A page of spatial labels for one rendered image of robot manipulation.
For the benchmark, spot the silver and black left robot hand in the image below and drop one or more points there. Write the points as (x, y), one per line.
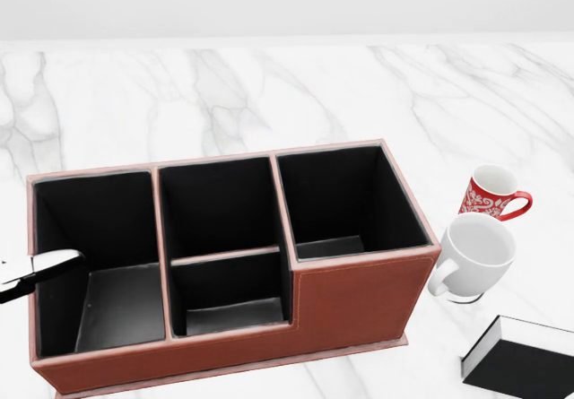
(49, 262)

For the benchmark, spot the red-brown desk caddy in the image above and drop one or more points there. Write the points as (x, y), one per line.
(359, 300)

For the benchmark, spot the black book with white pages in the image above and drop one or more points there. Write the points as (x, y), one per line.
(529, 363)

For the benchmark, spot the plain white mug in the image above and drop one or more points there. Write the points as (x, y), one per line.
(475, 255)

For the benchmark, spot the red patterned mug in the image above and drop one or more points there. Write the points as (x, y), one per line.
(486, 199)

